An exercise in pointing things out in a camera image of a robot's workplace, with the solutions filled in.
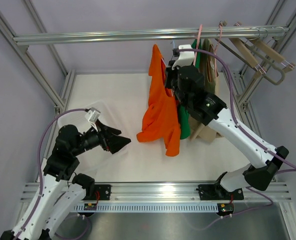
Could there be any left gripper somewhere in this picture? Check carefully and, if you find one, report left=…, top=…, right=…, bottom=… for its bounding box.
left=72, top=119, right=131, bottom=156

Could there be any orange t shirt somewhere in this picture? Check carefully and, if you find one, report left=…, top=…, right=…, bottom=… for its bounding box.
left=136, top=44, right=181, bottom=157

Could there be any light blue wire hanger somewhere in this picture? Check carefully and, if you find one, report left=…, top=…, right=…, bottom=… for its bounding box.
left=170, top=40, right=176, bottom=61

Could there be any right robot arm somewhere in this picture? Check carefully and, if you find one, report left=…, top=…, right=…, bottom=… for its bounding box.
left=165, top=65, right=289, bottom=199

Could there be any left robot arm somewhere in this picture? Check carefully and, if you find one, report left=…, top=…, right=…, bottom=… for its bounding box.
left=0, top=120, right=131, bottom=240

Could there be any beige t shirt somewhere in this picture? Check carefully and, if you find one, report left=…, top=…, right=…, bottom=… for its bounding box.
left=188, top=52, right=223, bottom=143

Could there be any green t shirt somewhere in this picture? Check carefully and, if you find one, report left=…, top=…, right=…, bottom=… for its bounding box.
left=177, top=39, right=202, bottom=140

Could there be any pink hanger with green shirt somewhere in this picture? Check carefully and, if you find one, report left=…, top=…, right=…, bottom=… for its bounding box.
left=193, top=24, right=203, bottom=67

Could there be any wooden hanger left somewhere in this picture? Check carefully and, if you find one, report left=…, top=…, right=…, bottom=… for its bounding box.
left=217, top=20, right=268, bottom=80

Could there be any wooden hanger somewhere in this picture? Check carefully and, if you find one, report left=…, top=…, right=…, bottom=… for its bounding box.
left=234, top=21, right=296, bottom=71
left=217, top=20, right=268, bottom=80

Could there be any wooden hanger right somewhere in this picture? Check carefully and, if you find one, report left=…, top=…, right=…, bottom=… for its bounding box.
left=234, top=21, right=296, bottom=71

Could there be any grey plastic hanger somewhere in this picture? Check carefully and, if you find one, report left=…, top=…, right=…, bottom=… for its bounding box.
left=245, top=38, right=286, bottom=86

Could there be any white plastic basket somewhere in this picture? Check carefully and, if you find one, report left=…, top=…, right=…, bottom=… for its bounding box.
left=57, top=100, right=120, bottom=174

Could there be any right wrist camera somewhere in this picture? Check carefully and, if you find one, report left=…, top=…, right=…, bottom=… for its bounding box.
left=171, top=44, right=195, bottom=70

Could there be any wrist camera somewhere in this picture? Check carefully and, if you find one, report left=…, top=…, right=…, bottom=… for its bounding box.
left=84, top=107, right=101, bottom=125
left=171, top=44, right=195, bottom=70

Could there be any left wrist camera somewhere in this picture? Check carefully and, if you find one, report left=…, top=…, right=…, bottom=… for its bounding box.
left=84, top=107, right=101, bottom=125

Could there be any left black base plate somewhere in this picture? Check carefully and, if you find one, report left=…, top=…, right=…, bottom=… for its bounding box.
left=83, top=184, right=112, bottom=201

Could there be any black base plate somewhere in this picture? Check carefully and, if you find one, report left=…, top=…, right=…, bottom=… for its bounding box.
left=195, top=184, right=244, bottom=201
left=83, top=184, right=112, bottom=201

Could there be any front aluminium rail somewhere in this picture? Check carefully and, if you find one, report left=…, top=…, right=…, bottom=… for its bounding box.
left=20, top=181, right=293, bottom=203

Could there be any white slotted cable duct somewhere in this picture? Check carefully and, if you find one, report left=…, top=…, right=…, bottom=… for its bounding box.
left=71, top=202, right=219, bottom=213

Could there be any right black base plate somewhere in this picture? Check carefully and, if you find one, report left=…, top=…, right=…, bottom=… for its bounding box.
left=195, top=184, right=244, bottom=201

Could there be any aluminium hanging rail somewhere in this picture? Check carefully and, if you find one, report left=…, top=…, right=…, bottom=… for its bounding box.
left=13, top=25, right=290, bottom=46

